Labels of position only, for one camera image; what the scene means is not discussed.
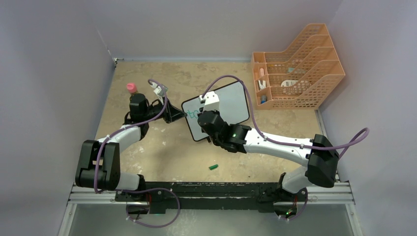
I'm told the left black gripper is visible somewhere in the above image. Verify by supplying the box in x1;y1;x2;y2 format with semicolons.
143;97;186;124

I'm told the white whiteboard with black frame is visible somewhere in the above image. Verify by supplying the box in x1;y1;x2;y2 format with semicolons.
181;81;250;142

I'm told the green marker cap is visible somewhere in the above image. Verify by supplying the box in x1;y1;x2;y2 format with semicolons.
209;164;218;170

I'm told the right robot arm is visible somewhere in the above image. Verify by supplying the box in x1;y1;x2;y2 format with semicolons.
197;111;339;200

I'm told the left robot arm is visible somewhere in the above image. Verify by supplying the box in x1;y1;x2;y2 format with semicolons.
75;93;186;201

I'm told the pink capped spice bottle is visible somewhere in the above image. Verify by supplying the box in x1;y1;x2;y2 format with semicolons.
126;83;138;96

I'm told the white stapler in organizer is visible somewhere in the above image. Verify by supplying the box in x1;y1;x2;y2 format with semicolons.
258;80;267;90

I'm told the orange plastic file organizer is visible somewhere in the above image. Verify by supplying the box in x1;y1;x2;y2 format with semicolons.
251;23;346;110

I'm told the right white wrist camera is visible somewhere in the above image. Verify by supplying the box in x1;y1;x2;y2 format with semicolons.
199;91;220;112

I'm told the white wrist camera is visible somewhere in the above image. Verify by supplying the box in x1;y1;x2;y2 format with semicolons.
151;83;167;105
199;91;220;112

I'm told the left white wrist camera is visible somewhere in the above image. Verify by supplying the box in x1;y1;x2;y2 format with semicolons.
151;83;167;105

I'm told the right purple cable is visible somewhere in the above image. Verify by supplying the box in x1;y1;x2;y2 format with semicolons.
201;75;370;222

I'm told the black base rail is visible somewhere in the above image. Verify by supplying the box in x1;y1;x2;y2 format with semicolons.
115;181;308;214

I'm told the aluminium frame rail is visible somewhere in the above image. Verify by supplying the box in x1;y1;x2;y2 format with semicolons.
59;182;363;236

